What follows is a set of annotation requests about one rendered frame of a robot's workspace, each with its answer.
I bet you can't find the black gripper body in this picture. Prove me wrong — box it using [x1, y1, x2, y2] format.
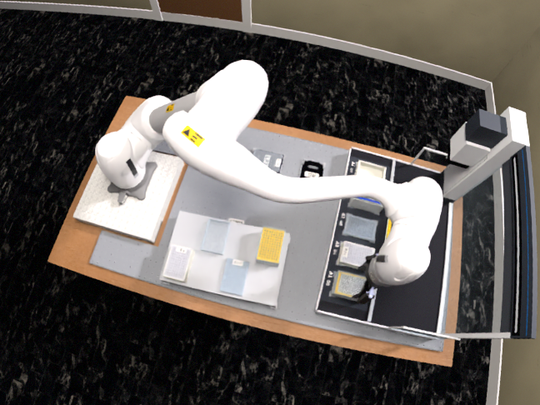
[365, 263, 382, 290]

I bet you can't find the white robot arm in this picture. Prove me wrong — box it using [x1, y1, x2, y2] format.
[96, 60, 443, 287]

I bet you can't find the black flat nest plate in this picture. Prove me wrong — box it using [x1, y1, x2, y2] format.
[299, 159, 326, 178]

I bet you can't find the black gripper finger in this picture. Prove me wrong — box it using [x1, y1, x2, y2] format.
[352, 279, 375, 304]
[357, 253, 378, 271]

